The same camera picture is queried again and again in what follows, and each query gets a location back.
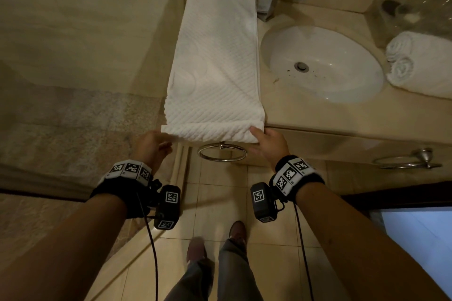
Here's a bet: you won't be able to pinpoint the person's left hand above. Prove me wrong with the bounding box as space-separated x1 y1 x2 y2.
132 130 174 174

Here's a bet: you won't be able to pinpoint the person's right hand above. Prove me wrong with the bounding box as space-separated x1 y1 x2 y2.
249 126 291 171

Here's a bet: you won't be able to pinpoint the large white towel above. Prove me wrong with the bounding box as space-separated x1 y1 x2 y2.
161 0 266 143

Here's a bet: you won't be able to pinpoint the small white towel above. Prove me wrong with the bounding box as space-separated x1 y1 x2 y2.
387 57 452 100

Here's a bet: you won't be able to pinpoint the white waffle towel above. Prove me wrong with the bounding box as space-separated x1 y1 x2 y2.
385 32 452 65

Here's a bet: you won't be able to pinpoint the person's left forearm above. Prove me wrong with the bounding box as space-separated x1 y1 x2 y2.
0 193 128 301

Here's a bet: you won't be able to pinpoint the person's right forearm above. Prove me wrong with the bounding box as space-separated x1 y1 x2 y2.
295 182 449 301

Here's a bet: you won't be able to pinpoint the person's brown shoe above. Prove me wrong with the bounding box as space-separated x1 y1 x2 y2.
227 221 247 245
186 237 207 262

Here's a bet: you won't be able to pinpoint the person's grey trousers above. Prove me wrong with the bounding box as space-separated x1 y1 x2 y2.
164 239 264 301

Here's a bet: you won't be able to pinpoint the right marker wrist band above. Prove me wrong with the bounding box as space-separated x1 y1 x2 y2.
269 155 325 203

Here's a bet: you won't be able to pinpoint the marker wrist band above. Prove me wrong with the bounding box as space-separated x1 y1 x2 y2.
90 159 153 219
269 155 325 203

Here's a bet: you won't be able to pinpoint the left marker wrist band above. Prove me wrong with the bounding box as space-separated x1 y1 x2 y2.
90 159 153 219

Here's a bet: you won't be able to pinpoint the white sink basin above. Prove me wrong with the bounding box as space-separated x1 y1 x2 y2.
261 24 385 104

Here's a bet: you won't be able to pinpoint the clear glass tray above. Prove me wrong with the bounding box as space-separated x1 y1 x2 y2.
365 0 452 49

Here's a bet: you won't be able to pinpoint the pale blue panel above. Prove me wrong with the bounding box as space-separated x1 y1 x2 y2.
381 207 452 298

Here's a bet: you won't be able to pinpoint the small dark soap dish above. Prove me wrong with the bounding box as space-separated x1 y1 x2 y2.
381 0 402 17

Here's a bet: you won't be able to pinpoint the chrome towel ring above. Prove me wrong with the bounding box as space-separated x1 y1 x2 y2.
372 148 443 170
197 142 247 163

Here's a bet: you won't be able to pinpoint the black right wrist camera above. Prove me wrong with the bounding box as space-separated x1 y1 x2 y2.
250 182 280 223

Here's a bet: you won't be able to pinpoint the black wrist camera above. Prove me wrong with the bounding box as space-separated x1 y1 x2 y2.
153 185 181 231
250 182 280 223

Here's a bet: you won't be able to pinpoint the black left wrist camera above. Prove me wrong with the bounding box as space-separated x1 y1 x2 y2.
153 185 181 231

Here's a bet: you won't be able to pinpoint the black left camera cable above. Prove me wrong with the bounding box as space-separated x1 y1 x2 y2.
136 184 160 301

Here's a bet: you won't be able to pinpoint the black camera cable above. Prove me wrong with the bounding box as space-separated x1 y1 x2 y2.
136 184 160 301
293 202 315 301

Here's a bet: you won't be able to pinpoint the black right camera cable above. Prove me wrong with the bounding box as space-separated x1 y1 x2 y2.
293 202 315 301

